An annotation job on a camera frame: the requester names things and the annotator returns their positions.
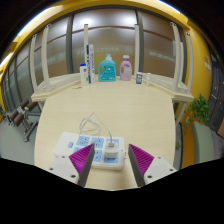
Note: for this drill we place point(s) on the tall white and blue box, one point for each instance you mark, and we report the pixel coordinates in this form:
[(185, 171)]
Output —
[(90, 63)]

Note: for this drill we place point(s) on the white power strip blue sockets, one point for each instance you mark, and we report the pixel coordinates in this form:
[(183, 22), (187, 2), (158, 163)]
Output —
[(65, 141)]

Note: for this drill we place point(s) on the upturned white-legged table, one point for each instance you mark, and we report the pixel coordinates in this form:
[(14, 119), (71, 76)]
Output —
[(173, 88), (55, 86)]

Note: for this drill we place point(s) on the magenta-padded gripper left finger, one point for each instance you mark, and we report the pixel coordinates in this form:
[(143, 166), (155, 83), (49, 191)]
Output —
[(63, 166)]

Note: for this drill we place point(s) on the dark door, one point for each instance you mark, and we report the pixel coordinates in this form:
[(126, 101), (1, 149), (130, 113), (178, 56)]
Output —
[(216, 96)]

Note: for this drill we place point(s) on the blue detergent bottle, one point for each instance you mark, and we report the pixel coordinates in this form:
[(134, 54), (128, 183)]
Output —
[(107, 70)]

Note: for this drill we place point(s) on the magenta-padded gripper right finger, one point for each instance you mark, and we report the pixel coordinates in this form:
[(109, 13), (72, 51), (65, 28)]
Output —
[(156, 168)]

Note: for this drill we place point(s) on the small blue and white box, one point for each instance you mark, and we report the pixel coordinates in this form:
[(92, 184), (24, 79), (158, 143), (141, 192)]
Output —
[(139, 78)]

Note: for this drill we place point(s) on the potted green plant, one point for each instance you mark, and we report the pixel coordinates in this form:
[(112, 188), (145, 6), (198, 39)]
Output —
[(200, 110)]

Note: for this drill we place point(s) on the white charger block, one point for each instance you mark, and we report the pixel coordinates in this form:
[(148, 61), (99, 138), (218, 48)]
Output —
[(110, 151)]

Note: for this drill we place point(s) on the slim white bottle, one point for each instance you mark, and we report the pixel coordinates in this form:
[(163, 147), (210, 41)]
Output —
[(148, 80)]

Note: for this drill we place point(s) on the purple detergent bottle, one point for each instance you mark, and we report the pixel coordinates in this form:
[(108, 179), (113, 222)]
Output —
[(126, 70)]

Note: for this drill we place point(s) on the small white bottle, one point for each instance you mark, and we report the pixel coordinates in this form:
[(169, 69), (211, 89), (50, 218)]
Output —
[(84, 76)]

